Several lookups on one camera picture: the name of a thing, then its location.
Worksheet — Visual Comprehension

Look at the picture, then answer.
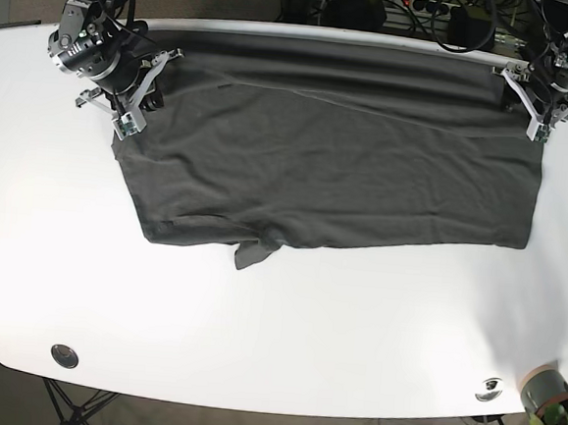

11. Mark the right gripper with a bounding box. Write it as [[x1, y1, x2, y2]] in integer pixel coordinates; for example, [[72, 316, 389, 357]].
[[47, 4, 184, 139]]

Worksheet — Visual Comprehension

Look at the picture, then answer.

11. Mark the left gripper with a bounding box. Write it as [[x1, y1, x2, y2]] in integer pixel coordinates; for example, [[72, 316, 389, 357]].
[[493, 42, 568, 143]]

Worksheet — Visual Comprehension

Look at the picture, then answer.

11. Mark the dark grey T-shirt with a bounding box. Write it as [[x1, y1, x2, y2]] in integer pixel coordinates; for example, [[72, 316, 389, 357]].
[[112, 30, 542, 269]]

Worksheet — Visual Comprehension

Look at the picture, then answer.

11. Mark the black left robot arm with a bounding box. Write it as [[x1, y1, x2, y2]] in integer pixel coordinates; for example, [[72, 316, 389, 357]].
[[431, 0, 568, 143]]

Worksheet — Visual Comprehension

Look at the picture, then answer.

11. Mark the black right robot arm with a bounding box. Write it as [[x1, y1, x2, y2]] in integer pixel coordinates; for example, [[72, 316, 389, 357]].
[[47, 0, 184, 139]]

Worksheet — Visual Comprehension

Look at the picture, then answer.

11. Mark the left metal table grommet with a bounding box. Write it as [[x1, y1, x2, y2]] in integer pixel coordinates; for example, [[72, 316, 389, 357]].
[[50, 345, 79, 369]]

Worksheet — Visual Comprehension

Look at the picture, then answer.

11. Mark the metal table grommet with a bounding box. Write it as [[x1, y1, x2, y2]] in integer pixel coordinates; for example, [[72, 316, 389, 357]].
[[474, 378, 504, 402], [50, 345, 79, 369]]

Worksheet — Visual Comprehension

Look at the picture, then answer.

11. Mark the grey plant pot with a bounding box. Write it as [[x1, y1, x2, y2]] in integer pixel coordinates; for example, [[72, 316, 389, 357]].
[[518, 365, 568, 419]]

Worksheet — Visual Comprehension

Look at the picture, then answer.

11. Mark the right metal table grommet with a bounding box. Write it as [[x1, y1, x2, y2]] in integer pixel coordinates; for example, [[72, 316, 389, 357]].
[[474, 378, 504, 402]]

